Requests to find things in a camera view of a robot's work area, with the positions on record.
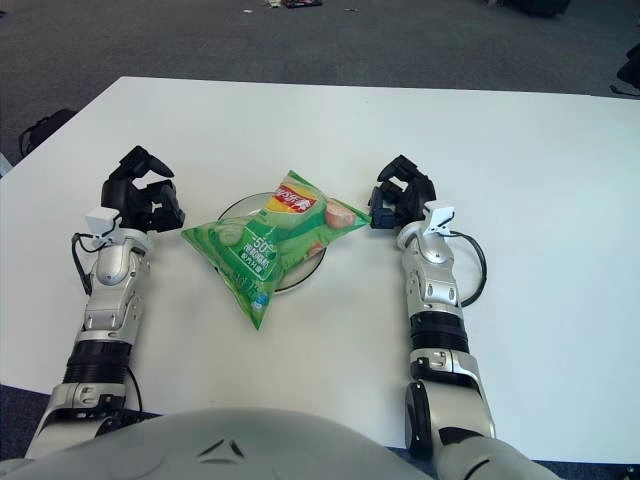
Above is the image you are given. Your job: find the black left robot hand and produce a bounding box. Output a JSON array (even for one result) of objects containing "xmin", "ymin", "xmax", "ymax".
[{"xmin": 101, "ymin": 144, "xmax": 186, "ymax": 234}]

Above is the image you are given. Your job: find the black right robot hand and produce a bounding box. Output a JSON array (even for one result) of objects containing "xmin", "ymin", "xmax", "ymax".
[{"xmin": 367, "ymin": 154, "xmax": 439, "ymax": 234}]

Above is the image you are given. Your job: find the green potato chips bag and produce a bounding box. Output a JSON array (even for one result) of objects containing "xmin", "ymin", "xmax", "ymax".
[{"xmin": 180, "ymin": 169, "xmax": 372, "ymax": 330}]

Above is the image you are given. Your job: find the white plate with black rim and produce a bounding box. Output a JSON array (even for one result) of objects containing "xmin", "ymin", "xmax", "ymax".
[{"xmin": 215, "ymin": 192, "xmax": 329, "ymax": 294}]

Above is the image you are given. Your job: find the white right wrist sensor box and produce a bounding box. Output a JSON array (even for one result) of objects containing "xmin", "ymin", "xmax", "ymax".
[{"xmin": 422, "ymin": 205, "xmax": 457, "ymax": 239}]

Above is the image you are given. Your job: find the white wrist sensor box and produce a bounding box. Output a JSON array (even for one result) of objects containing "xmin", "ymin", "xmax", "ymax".
[
  {"xmin": 422, "ymin": 205, "xmax": 457, "ymax": 239},
  {"xmin": 84, "ymin": 208, "xmax": 124, "ymax": 249}
]

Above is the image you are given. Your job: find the white left wrist sensor box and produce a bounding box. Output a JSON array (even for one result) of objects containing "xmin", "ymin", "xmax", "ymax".
[{"xmin": 84, "ymin": 208, "xmax": 124, "ymax": 249}]

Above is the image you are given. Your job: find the black backpack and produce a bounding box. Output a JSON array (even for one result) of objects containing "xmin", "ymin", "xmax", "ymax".
[{"xmin": 17, "ymin": 108, "xmax": 76, "ymax": 156}]

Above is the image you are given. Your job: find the large black bag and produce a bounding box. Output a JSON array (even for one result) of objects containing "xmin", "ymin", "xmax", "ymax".
[{"xmin": 482, "ymin": 0, "xmax": 574, "ymax": 19}]

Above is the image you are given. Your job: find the grey robot torso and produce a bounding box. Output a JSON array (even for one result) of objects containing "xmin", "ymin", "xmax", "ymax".
[{"xmin": 0, "ymin": 407, "xmax": 451, "ymax": 480}]

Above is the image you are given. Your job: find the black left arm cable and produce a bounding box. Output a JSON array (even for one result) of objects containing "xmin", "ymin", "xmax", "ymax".
[{"xmin": 71, "ymin": 232, "xmax": 101, "ymax": 296}]

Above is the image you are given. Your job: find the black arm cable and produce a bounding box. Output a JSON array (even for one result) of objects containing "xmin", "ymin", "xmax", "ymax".
[
  {"xmin": 71, "ymin": 232, "xmax": 101, "ymax": 296},
  {"xmin": 449, "ymin": 232, "xmax": 489, "ymax": 309}
]

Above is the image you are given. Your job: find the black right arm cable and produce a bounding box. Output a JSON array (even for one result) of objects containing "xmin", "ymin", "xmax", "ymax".
[{"xmin": 449, "ymin": 232, "xmax": 489, "ymax": 309}]

